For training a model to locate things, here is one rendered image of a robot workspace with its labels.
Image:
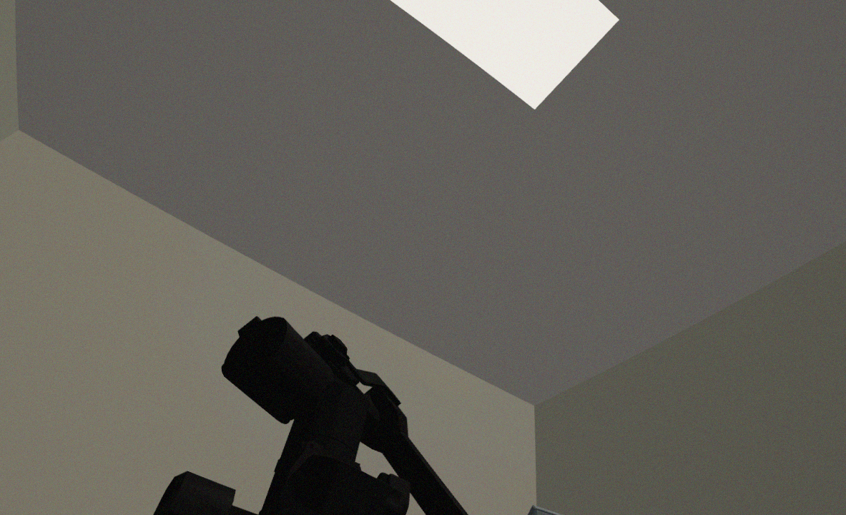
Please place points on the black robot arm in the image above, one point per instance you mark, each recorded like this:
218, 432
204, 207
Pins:
312, 381

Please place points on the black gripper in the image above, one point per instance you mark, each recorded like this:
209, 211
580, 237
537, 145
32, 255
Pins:
190, 494

